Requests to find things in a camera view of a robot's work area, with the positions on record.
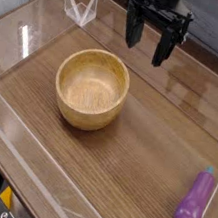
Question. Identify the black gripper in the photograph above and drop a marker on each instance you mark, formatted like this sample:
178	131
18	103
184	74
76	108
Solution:
173	13

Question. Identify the purple toy eggplant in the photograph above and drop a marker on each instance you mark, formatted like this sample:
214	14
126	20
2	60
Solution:
195	201

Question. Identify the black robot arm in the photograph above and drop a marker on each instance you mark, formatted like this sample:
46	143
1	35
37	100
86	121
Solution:
171	17

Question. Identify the brown wooden bowl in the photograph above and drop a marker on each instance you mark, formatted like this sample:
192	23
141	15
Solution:
91	88

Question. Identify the clear acrylic tray walls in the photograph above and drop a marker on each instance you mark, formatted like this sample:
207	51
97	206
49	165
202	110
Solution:
141	165

